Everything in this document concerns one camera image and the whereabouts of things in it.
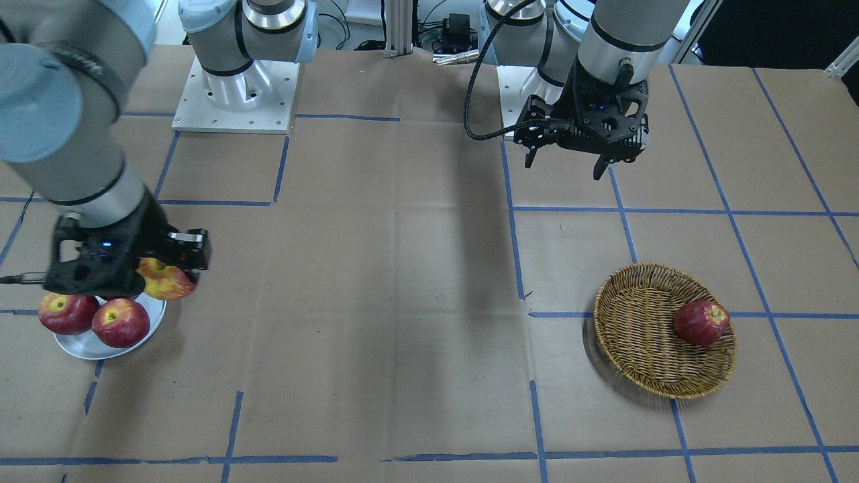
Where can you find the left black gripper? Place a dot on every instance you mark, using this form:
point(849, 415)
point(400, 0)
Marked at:
point(566, 102)

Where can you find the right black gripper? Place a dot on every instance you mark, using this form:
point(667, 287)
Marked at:
point(149, 229)

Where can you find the yellow-red apple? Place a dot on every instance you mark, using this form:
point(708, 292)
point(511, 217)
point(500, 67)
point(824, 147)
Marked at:
point(164, 282)

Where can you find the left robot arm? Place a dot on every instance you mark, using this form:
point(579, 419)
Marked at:
point(602, 74)

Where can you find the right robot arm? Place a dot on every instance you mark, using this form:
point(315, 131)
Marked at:
point(67, 72)

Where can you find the red apple on plate front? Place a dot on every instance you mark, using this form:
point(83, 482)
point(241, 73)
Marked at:
point(121, 323)

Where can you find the light blue plate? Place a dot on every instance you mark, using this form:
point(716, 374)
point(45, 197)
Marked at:
point(87, 346)

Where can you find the woven wicker basket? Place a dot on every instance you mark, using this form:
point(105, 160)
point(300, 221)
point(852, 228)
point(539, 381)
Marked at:
point(633, 318)

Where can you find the dark red apple in basket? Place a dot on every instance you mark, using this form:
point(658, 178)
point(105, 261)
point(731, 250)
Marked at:
point(701, 322)

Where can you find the black power adapter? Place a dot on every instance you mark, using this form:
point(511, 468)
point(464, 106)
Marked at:
point(456, 33)

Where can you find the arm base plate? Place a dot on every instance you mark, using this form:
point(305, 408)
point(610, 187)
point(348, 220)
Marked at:
point(517, 83)
point(258, 100)

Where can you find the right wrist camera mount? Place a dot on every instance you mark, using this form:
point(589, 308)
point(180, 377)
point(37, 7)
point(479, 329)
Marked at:
point(99, 261)

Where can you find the aluminium frame post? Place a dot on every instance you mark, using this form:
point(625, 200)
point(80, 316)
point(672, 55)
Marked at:
point(399, 28)

